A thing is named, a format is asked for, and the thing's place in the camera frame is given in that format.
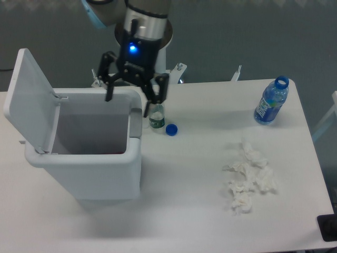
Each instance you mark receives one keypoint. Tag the crumpled white tissue pile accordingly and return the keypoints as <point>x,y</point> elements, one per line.
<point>257,176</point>

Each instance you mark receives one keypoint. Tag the clear green label bottle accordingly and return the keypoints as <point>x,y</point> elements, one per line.
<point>156,117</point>

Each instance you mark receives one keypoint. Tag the blue plastic bottle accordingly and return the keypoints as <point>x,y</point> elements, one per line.
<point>273,97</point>

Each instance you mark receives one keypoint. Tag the black device at edge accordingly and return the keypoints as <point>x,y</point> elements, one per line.
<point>327,225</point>

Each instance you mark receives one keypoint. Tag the white trash can lid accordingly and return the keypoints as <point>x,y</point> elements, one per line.
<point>31,104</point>

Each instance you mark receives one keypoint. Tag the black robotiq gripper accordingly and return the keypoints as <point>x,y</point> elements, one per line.
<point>143,32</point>

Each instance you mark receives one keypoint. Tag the blue bottle cap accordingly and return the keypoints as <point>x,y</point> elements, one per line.
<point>171,129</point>

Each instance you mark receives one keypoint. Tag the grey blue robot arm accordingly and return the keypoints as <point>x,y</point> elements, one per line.
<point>107,13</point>

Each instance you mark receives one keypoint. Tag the white trash can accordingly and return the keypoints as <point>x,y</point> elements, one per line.
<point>96,153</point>

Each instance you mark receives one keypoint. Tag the white frame at right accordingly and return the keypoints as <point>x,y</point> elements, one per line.
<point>326,121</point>

